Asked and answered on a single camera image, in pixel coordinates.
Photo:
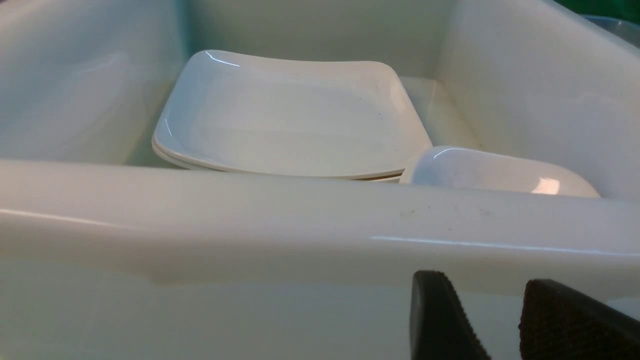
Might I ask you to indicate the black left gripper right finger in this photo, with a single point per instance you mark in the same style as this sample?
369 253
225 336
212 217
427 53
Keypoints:
559 323

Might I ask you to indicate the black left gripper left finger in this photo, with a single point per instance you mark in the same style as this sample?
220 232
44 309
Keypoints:
439 326

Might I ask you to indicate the white bowl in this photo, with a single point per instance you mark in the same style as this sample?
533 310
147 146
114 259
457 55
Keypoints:
456 167

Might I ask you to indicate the bottom white plate in tub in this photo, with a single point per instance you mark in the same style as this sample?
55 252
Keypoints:
194 167

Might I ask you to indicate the white plate in tub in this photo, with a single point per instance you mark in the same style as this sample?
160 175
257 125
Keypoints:
194 167
240 113

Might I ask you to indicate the top white plate in tub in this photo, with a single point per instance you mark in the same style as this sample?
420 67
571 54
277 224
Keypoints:
240 113

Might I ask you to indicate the teal plastic bin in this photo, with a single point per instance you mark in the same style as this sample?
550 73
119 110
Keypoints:
628 31

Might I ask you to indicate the large white plastic tub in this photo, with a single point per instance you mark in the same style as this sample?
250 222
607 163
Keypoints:
109 253

